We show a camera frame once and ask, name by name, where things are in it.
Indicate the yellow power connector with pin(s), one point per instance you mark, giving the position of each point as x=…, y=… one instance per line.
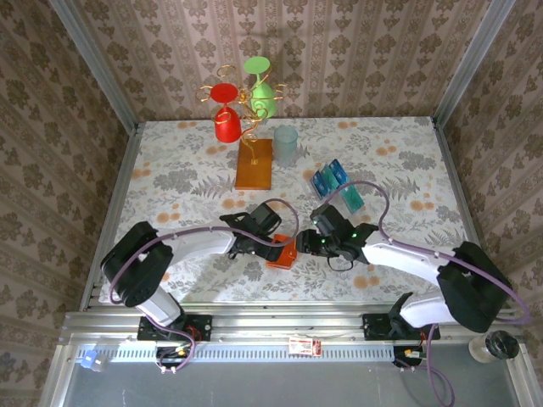
x=408, y=352
x=181, y=351

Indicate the clear jar black lid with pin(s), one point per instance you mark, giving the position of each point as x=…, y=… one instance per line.
x=502, y=349

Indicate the blue plastic card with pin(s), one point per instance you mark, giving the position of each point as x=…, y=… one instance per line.
x=319, y=184
x=337, y=169

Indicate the grey metal panel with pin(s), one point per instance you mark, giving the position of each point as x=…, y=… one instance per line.
x=275, y=388

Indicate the floral patterned tablecloth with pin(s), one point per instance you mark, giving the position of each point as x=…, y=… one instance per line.
x=382, y=140

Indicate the red plastic wine glass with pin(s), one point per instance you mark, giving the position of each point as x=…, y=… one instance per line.
x=227, y=125

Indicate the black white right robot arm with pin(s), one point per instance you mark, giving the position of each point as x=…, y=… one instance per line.
x=403, y=259

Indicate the aluminium frame rail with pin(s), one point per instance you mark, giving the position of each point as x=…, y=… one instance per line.
x=288, y=326

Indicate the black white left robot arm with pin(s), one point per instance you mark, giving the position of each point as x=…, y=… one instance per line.
x=195, y=242

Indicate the orange card holder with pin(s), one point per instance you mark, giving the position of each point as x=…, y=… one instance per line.
x=284, y=259

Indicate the aluminium table side rail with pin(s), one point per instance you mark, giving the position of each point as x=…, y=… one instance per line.
x=466, y=212
x=124, y=169

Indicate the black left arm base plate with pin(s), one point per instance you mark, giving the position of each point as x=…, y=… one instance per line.
x=201, y=328

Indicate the green plastic wine glass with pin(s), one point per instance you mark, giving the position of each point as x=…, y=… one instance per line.
x=263, y=99

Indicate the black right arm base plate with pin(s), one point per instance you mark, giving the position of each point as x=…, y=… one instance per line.
x=372, y=330

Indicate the aluminium frame post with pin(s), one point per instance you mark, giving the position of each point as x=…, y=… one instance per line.
x=471, y=63
x=101, y=72

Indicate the small red white box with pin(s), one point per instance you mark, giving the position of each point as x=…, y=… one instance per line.
x=303, y=347

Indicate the translucent pale blue cup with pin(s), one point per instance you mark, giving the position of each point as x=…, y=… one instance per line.
x=285, y=146

